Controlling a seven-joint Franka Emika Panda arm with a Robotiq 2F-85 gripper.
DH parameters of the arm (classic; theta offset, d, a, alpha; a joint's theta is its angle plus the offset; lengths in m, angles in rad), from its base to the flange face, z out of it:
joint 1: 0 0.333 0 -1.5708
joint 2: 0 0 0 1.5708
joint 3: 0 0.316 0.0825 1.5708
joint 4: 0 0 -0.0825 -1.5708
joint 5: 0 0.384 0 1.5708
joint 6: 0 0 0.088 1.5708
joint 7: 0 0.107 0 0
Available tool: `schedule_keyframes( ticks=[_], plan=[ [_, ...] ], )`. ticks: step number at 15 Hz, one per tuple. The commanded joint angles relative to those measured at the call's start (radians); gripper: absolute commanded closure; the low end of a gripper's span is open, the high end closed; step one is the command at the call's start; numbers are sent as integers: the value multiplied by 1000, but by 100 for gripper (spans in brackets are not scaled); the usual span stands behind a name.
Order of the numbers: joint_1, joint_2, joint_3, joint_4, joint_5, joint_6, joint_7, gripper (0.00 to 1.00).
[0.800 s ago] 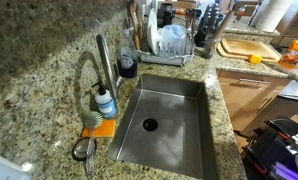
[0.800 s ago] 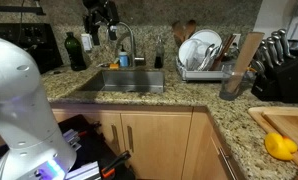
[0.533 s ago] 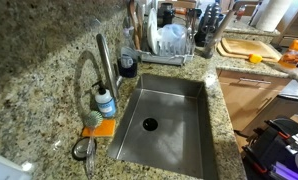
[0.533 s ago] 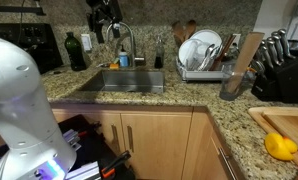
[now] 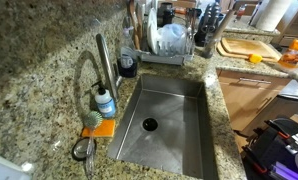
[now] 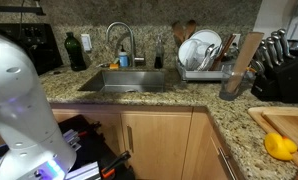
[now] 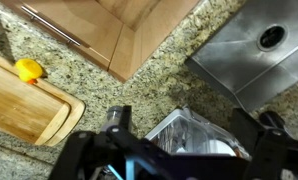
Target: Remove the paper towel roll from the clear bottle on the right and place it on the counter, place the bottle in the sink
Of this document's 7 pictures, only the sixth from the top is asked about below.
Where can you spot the small wooden cutting board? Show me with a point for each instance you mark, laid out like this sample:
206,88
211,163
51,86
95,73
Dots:
292,128

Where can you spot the orange and black clamp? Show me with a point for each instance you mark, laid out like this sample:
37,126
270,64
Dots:
114,164

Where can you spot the wooden corner cabinet front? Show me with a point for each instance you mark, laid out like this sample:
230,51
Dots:
202,156

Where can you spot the black kitchen appliance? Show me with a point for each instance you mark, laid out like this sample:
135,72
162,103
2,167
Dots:
39,43

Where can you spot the wooden cabinet door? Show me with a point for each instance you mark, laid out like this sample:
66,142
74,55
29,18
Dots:
159,146
102,130

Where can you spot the soap pump bottle blue label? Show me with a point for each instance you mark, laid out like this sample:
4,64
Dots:
123,60

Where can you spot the yellow rubber duck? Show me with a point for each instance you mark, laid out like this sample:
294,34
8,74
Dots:
277,146

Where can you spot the wooden spoon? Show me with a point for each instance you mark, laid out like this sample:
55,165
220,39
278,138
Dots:
178,31
189,28

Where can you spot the white wall outlet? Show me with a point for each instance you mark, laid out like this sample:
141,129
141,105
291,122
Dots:
237,39
86,42

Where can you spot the orange sponge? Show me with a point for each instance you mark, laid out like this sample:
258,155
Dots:
113,66

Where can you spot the curved steel faucet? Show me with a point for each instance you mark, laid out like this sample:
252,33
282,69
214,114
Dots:
132,43

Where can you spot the stainless steel sink basin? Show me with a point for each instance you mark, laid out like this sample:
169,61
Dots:
129,81

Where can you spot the large white plate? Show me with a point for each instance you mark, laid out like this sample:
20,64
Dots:
209,36

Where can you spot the grey dish drying rack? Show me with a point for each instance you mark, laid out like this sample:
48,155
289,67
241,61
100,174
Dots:
202,75

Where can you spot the black robot cart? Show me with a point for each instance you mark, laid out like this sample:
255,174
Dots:
92,146

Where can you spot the dark green glass bottle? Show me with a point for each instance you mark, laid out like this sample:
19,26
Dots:
75,53

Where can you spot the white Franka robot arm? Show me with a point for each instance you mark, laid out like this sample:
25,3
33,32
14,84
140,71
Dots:
15,100

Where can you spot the black knife block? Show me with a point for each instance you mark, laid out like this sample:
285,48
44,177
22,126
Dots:
289,80

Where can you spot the brown wooden utensils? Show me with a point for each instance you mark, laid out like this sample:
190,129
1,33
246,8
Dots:
222,53

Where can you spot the shiny metal container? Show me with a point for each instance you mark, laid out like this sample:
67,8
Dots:
297,46

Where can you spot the metal spoons in rack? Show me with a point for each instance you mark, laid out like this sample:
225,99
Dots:
209,55

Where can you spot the large light wooden cutting board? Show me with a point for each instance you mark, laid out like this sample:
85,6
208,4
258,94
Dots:
260,116

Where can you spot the aluminium extrusion bar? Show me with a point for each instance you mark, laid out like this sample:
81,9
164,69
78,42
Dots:
84,171
71,138

